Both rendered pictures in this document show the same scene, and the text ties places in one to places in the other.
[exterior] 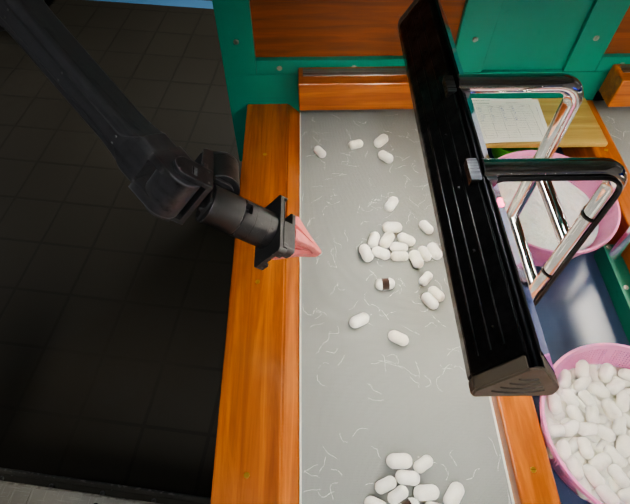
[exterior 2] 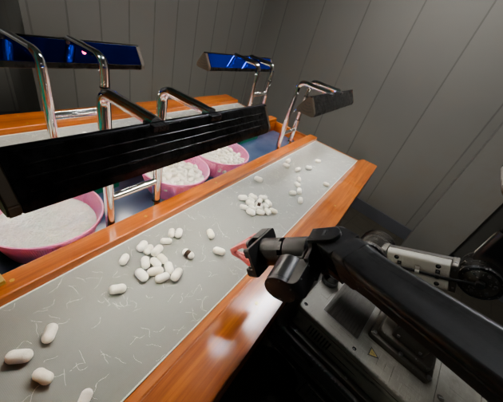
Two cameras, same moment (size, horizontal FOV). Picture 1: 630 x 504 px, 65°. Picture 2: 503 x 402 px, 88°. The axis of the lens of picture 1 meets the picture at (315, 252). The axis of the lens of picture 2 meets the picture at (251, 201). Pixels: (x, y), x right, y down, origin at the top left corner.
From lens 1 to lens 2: 88 cm
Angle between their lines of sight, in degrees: 88
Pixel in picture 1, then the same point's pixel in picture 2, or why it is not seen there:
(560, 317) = (122, 207)
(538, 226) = (69, 217)
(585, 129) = not seen: outside the picture
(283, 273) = (237, 296)
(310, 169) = (117, 388)
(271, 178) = (172, 392)
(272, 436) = not seen: hidden behind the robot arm
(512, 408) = (202, 191)
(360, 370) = (236, 239)
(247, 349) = not seen: hidden behind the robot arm
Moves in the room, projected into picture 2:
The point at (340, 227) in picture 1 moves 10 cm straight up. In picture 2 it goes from (166, 306) to (170, 278)
